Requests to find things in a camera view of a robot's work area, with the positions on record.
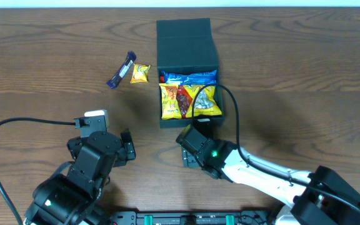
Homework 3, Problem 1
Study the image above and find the yellow orange snack packet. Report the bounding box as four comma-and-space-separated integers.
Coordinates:
159, 83, 182, 120

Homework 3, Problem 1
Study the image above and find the large yellow snack bag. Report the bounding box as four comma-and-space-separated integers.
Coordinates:
183, 84, 222, 118

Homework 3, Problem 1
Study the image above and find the red candy bag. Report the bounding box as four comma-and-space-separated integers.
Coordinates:
176, 85, 191, 119

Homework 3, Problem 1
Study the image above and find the blue snack bar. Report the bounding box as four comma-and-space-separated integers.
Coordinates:
159, 70, 217, 85

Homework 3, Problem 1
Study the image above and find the dark green box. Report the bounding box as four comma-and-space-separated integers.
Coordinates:
156, 17, 225, 129

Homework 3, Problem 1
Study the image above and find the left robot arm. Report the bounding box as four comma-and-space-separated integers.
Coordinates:
23, 129, 136, 224

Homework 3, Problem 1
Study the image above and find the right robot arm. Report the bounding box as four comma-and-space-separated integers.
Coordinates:
176, 138, 360, 224

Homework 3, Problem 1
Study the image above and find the dark blue candy bar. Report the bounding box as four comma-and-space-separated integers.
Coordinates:
106, 51, 136, 89

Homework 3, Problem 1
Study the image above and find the small yellow candy packet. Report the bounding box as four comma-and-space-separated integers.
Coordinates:
130, 64, 151, 84

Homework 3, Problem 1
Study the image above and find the black mounting rail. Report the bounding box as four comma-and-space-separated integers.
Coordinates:
110, 210, 275, 225

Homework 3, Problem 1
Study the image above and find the left black cable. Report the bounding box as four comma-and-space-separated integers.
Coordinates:
0, 117, 76, 225

